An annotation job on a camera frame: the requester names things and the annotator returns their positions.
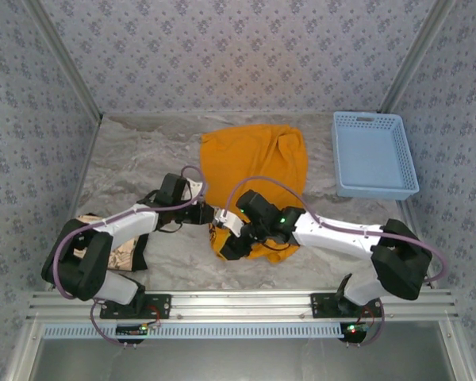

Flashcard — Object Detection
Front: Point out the orange t-shirt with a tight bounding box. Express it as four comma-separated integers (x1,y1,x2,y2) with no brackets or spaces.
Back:
199,124,309,265

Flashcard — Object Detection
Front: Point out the beige printed t-shirt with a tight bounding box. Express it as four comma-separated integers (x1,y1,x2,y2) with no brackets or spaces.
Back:
77,214,150,273

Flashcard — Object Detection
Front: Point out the light blue plastic basket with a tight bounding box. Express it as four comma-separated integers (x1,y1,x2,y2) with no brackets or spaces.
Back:
332,111,420,200

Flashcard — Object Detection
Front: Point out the grey metal panel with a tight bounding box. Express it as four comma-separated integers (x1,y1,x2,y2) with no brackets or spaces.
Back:
33,337,461,381

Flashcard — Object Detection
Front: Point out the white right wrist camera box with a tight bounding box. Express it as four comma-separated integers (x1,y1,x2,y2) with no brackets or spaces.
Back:
213,208,244,234

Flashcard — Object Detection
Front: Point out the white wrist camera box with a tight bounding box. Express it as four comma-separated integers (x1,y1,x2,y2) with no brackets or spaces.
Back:
185,177,207,200
213,208,244,234

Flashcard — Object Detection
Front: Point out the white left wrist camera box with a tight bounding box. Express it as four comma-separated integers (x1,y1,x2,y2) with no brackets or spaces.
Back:
185,177,207,200

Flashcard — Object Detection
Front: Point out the long aluminium mounting rail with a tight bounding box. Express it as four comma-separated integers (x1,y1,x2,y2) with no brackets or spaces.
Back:
25,289,459,322

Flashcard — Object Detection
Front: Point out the light blue slotted cable duct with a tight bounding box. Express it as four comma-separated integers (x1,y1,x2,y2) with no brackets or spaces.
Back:
42,321,346,341

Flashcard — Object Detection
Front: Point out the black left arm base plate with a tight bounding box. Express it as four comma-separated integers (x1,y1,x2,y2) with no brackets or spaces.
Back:
99,293,172,320

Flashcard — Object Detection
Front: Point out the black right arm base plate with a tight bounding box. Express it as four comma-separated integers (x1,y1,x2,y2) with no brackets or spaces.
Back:
310,292,384,319

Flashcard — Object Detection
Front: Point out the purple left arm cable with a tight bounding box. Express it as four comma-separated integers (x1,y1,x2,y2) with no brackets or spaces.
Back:
53,165,207,348

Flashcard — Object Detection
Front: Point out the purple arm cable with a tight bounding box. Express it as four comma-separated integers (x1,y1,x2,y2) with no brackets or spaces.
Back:
53,165,207,348
225,176,449,348

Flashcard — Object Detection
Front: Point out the aluminium frame post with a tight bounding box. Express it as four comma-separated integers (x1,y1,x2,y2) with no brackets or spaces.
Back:
23,0,104,122
375,0,458,118

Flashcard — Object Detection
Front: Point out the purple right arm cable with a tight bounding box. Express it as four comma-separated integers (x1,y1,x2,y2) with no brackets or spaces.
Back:
225,176,449,348

